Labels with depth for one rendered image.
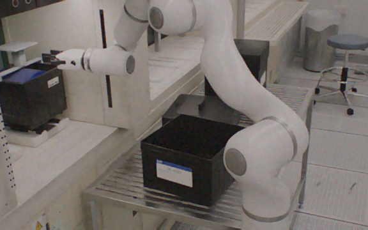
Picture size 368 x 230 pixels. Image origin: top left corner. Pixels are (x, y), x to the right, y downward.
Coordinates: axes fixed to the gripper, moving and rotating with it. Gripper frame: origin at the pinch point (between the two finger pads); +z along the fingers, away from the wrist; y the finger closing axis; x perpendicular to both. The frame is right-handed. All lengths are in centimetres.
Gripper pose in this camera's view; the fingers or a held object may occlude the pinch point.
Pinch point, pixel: (51, 55)
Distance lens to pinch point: 169.4
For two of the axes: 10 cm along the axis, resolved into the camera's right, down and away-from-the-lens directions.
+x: -0.2, -9.2, -4.0
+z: -9.2, -1.3, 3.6
